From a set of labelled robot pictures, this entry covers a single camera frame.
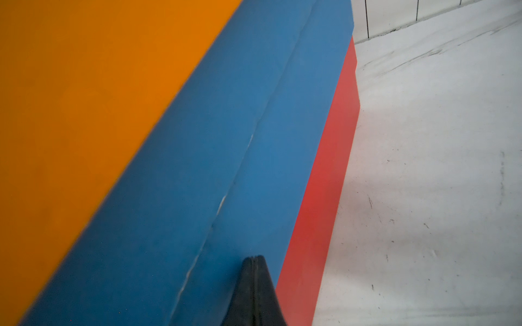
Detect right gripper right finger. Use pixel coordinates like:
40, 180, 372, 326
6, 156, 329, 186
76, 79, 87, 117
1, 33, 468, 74
254, 255, 287, 326

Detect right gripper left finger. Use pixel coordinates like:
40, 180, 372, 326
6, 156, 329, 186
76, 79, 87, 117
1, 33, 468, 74
222, 258, 255, 326

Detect blue shoebox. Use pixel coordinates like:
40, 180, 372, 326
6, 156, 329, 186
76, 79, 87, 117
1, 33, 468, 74
20, 1, 354, 325

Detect orange shoebox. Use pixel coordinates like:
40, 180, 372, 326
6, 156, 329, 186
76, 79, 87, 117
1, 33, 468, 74
1, 1, 239, 325

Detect red shoebox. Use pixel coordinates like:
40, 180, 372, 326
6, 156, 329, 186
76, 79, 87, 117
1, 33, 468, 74
275, 43, 360, 325

